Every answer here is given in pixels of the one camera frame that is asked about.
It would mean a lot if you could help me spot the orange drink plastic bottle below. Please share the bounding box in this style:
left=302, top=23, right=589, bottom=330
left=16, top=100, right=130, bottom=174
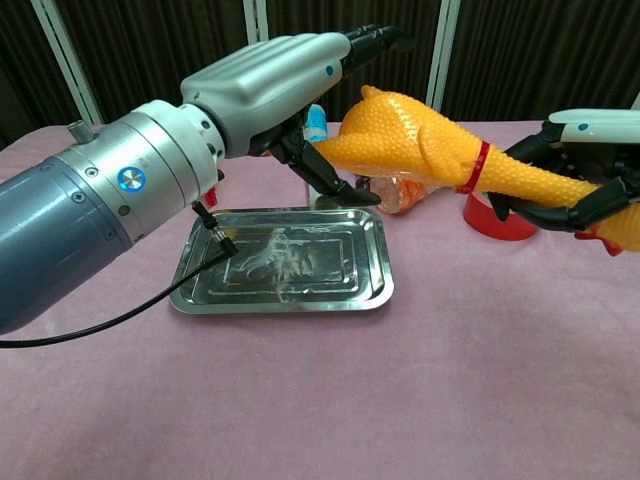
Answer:
left=356, top=173, right=427, bottom=217

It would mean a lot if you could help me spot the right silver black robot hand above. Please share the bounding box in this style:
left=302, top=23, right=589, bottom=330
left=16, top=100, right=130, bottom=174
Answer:
left=487, top=108, right=640, bottom=234

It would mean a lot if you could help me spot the orange rubber toy chicken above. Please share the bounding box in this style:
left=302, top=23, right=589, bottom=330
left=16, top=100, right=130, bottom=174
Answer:
left=309, top=84, right=640, bottom=257

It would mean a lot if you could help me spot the dark pleated screen curtain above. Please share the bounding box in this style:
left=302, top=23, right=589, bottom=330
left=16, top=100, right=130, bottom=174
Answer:
left=0, top=0, right=640, bottom=150

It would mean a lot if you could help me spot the blue clear cling film roll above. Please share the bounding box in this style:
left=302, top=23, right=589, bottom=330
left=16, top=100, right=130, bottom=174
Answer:
left=302, top=103, right=346, bottom=212

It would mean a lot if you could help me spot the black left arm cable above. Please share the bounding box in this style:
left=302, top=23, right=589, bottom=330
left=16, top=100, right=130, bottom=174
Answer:
left=0, top=199, right=239, bottom=349

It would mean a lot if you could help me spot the pink velvet table cloth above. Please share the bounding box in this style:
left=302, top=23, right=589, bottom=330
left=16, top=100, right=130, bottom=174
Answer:
left=0, top=118, right=640, bottom=480

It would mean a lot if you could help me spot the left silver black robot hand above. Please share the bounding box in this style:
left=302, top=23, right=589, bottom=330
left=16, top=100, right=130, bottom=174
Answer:
left=179, top=24, right=417, bottom=207

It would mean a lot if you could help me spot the rectangular metal tray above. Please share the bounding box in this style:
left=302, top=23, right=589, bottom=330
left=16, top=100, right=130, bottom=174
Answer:
left=168, top=206, right=396, bottom=316

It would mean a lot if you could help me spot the red tape roll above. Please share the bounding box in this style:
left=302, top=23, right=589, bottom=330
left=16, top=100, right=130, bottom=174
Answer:
left=462, top=191, right=540, bottom=242

